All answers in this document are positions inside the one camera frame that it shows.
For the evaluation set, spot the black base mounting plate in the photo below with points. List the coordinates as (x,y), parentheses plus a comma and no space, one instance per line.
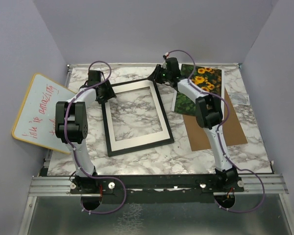
(154,189)

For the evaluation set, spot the brown backing board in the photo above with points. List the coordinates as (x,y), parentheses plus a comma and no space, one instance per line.
(232,130)

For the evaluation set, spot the sunflower photo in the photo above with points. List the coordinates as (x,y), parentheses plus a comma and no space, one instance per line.
(208,79)

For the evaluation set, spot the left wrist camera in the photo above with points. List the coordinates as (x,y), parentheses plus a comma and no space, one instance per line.
(94,77)

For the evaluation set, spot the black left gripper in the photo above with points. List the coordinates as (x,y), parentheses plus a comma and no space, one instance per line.
(109,93)

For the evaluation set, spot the white mat board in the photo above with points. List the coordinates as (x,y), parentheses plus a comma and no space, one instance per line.
(137,117)

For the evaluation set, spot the yellow rimmed whiteboard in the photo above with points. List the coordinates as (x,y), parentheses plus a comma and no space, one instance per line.
(35,122)

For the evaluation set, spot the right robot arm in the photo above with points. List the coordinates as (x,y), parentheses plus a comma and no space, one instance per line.
(209,115)

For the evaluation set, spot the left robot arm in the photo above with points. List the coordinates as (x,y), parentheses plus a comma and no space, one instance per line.
(71,123)

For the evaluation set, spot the aluminium rail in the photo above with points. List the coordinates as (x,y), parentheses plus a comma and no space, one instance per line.
(60,185)

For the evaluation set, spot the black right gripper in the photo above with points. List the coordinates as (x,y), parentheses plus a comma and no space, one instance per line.
(156,75)

